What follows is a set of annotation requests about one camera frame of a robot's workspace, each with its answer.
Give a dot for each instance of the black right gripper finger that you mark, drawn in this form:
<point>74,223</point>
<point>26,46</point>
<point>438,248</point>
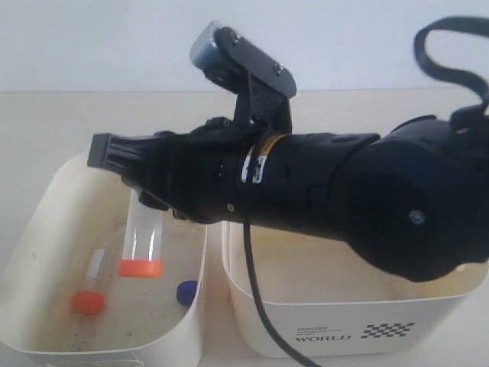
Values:
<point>134,158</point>
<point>154,200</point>

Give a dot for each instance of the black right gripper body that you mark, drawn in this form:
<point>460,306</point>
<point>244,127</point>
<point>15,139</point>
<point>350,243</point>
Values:
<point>198,168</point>

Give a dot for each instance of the clear tube orange cap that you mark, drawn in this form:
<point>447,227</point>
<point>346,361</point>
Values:
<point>89,300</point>
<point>140,257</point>

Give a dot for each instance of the clear tube blue cap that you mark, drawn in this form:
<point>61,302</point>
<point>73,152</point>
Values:
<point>186,292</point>

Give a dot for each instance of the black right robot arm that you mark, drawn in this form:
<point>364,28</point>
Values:
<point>413,203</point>

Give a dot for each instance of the cream plastic bin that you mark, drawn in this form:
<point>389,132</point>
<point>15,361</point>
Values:
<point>326,301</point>
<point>142,324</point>

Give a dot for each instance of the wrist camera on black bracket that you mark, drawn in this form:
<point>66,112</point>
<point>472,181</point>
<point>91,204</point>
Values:
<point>262,85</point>

